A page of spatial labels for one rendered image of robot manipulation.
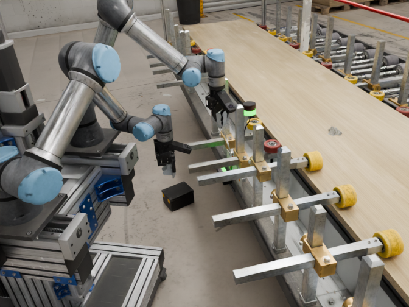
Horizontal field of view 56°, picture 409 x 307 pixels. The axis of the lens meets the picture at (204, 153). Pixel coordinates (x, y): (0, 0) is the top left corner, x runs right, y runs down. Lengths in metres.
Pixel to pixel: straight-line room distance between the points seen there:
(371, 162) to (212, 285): 1.17
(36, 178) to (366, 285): 0.89
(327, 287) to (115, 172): 0.98
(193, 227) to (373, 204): 1.50
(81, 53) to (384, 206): 1.17
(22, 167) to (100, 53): 0.41
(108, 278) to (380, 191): 1.44
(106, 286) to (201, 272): 0.59
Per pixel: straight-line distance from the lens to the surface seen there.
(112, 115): 1.56
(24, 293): 2.05
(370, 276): 0.97
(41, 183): 1.17
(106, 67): 1.25
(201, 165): 1.77
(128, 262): 2.28
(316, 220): 1.15
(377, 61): 2.69
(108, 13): 1.52
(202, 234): 2.68
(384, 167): 1.77
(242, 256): 2.52
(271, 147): 1.81
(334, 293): 1.58
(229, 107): 1.66
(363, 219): 1.47
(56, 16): 9.16
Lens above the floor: 1.82
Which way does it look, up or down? 31 degrees down
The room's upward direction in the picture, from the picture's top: 4 degrees counter-clockwise
